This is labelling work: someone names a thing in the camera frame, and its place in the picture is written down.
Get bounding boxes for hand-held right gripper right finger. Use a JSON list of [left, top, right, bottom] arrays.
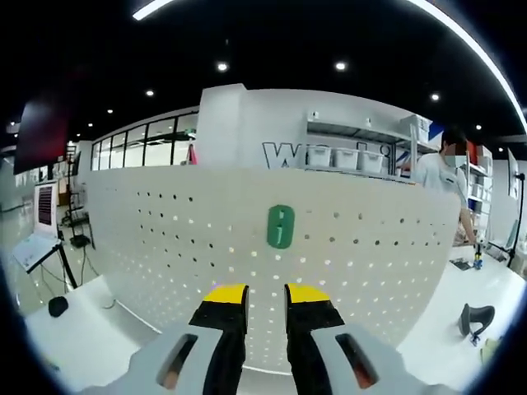
[[283, 282, 413, 395]]

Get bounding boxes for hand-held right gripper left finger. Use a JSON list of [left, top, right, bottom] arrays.
[[123, 282, 250, 395]]

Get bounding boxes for white perforated mounting plate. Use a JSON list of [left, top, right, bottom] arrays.
[[84, 164, 461, 376]]

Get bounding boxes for green hook assembly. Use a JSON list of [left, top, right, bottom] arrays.
[[266, 204, 296, 249]]

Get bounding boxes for dark grey curved tool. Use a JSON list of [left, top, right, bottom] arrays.
[[458, 303, 496, 337]]

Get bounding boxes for black computer mouse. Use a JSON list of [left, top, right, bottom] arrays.
[[48, 295, 69, 318]]

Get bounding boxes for pale green object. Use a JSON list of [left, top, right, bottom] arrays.
[[479, 337, 502, 364]]

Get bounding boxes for black laptop stand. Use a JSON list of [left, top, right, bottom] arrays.
[[24, 241, 80, 290]]

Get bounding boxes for small blue yellow object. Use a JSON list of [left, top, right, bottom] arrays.
[[472, 241, 487, 270]]

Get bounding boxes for white storage bin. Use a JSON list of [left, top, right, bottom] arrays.
[[358, 150, 386, 173], [308, 146, 333, 169], [333, 147, 359, 170]]

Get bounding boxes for open white laptop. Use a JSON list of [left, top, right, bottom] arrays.
[[12, 183, 63, 276]]

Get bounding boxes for black tripod stand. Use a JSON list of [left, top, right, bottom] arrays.
[[505, 146, 527, 269]]

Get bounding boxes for black framed glass partition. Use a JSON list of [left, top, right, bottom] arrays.
[[90, 114, 199, 170]]

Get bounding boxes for grey metal shelf rack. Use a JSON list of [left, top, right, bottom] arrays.
[[304, 107, 445, 179]]

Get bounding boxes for hanging dark red screen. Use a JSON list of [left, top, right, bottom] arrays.
[[13, 95, 70, 176]]

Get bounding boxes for recessed ceiling spotlights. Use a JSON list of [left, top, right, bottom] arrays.
[[7, 60, 483, 132]]

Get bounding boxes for linear ceiling light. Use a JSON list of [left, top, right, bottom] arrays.
[[131, 0, 175, 21], [407, 0, 527, 113]]

